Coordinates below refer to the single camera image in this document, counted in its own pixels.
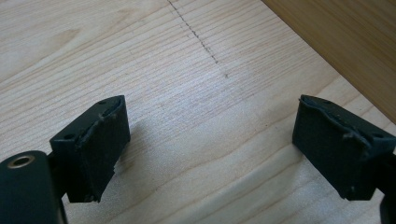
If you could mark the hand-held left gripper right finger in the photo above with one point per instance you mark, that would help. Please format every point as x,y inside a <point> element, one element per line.
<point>336,146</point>

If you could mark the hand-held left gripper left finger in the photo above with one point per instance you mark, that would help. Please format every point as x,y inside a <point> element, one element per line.
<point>93,149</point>

